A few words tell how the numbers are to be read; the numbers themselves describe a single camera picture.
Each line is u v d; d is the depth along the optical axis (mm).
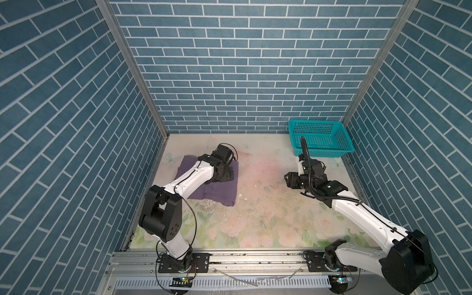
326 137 1198
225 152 723
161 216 449
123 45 798
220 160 666
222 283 706
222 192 923
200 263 733
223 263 752
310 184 615
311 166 613
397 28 757
